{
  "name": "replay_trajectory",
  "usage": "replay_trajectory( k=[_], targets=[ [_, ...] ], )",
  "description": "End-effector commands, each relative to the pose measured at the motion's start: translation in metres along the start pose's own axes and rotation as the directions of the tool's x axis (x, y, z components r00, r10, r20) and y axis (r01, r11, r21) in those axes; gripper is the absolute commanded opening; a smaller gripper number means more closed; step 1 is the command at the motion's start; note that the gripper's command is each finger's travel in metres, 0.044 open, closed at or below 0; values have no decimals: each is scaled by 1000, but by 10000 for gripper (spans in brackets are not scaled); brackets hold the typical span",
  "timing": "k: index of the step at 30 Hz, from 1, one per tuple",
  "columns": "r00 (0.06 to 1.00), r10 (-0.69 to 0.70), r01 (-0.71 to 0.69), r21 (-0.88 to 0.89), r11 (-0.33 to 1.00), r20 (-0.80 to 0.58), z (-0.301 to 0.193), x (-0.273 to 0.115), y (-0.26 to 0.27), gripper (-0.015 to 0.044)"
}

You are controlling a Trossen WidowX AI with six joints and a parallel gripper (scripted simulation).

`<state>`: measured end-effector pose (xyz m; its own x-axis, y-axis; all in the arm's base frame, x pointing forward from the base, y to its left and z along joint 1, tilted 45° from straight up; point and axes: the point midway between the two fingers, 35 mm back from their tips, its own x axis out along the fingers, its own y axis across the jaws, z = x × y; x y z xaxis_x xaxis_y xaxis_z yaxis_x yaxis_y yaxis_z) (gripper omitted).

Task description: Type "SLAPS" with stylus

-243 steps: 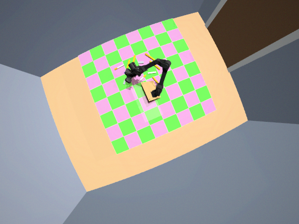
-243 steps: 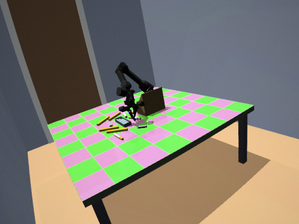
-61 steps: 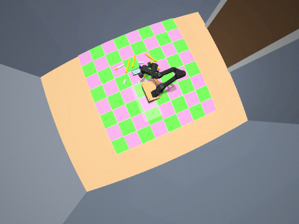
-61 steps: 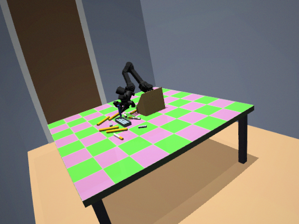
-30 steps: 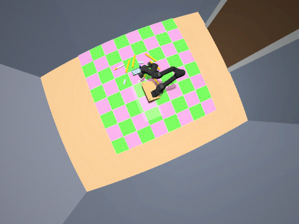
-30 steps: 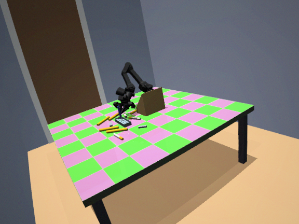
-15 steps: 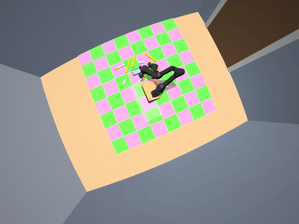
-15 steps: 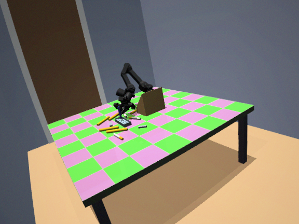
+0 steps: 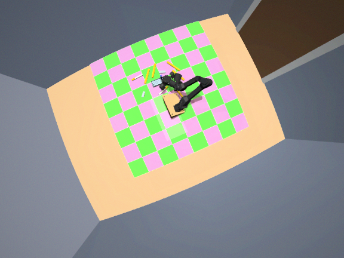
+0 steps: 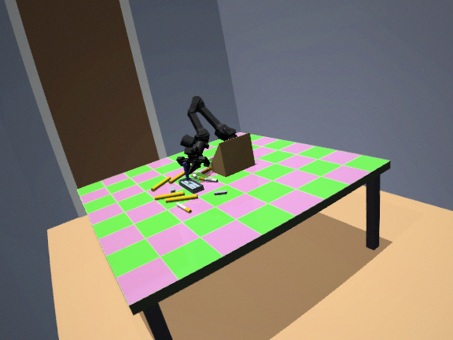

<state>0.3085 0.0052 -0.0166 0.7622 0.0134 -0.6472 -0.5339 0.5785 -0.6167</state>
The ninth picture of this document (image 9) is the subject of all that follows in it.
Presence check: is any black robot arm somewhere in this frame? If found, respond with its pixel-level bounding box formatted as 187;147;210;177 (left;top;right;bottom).
162;73;213;112

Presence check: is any keyboard with white letter keys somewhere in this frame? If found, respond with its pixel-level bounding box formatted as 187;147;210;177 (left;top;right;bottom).
151;78;162;88

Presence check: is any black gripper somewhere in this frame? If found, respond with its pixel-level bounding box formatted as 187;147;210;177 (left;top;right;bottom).
159;72;174;90

